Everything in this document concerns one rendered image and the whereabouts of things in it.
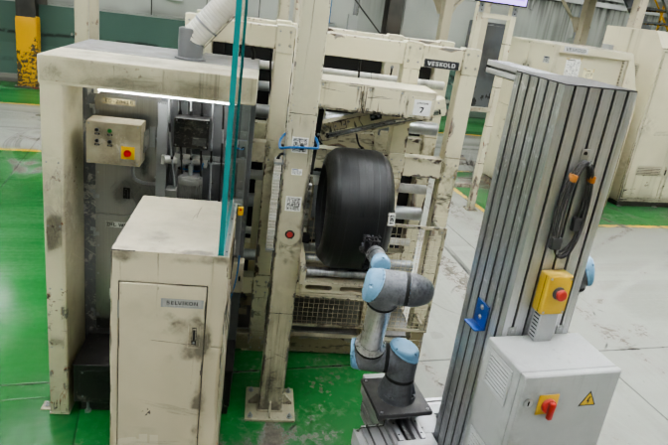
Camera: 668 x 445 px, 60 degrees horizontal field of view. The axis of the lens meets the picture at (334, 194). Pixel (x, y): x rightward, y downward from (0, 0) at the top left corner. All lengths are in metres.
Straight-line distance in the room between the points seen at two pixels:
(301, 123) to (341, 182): 0.32
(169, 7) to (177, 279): 9.91
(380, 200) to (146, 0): 9.58
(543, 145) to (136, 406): 1.73
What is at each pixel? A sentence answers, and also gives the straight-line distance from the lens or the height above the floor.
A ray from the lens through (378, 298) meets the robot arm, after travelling 1.96.
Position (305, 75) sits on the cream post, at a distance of 2.62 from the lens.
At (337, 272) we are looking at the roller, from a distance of 2.85.
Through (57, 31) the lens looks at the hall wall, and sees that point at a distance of 11.90.
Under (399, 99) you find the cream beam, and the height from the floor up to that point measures 1.73.
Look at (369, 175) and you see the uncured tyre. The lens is 2.65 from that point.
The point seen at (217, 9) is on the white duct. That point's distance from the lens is 2.88.
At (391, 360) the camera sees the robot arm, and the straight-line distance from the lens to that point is 2.29.
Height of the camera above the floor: 2.17
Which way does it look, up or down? 19 degrees down
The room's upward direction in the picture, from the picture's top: 8 degrees clockwise
